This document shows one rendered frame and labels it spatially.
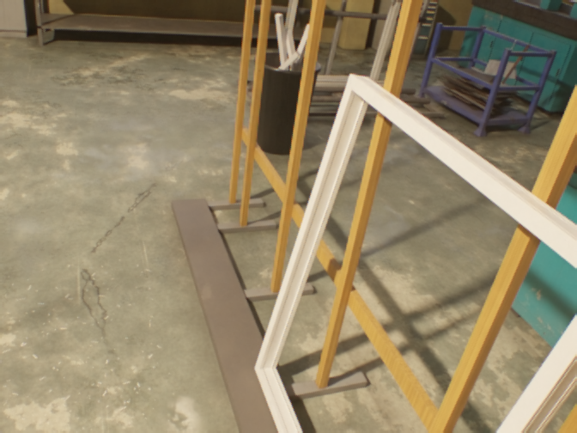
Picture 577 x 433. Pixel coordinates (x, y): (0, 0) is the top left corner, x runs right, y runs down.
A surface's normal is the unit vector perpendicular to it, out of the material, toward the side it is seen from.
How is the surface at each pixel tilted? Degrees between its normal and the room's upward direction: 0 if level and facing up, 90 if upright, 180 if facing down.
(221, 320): 0
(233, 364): 0
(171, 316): 0
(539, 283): 90
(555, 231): 82
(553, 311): 90
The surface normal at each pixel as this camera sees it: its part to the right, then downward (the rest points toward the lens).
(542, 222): -0.92, -0.06
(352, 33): 0.31, 0.52
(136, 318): 0.12, -0.85
